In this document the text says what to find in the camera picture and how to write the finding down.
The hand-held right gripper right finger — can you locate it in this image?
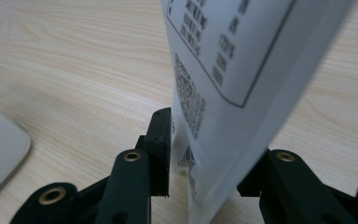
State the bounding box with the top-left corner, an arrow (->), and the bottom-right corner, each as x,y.
236,148 -> 352,224

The clear container with grey lid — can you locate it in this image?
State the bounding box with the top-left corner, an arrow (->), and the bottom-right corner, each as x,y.
0,101 -> 32,206

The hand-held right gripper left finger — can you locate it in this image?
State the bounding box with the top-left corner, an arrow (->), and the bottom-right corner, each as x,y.
94,106 -> 172,224

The white and blue snack pouch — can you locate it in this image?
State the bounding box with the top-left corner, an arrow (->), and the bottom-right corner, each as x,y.
160,0 -> 357,224

